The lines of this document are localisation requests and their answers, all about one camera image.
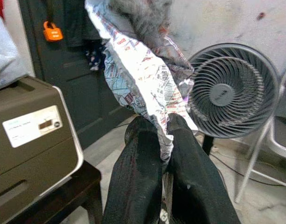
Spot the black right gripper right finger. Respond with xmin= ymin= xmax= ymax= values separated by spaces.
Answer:
xmin=166 ymin=113 xmax=241 ymax=224

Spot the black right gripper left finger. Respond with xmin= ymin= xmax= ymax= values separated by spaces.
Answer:
xmin=102 ymin=116 xmax=163 ymax=224

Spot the white printed plastic wrapper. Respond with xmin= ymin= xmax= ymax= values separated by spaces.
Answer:
xmin=84 ymin=0 xmax=199 ymax=224

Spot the dark wooden stool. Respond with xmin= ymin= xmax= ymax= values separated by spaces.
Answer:
xmin=2 ymin=161 xmax=104 ymax=224

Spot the grey round floor fan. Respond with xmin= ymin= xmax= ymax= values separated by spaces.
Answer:
xmin=186 ymin=42 xmax=281 ymax=156

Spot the grey laser printer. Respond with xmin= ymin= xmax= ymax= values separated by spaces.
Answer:
xmin=0 ymin=75 xmax=84 ymax=217

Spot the dark panelled door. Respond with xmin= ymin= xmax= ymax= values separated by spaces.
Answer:
xmin=18 ymin=0 xmax=143 ymax=150

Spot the dark patterned hanging cloth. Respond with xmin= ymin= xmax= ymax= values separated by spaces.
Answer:
xmin=85 ymin=39 xmax=106 ymax=71

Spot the orange padlock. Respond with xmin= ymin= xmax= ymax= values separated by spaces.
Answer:
xmin=42 ymin=20 xmax=64 ymax=42

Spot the white plastic bag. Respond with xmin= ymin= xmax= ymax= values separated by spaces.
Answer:
xmin=0 ymin=13 xmax=29 ymax=91

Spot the black floor cable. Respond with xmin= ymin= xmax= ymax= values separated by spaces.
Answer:
xmin=209 ymin=153 xmax=286 ymax=187

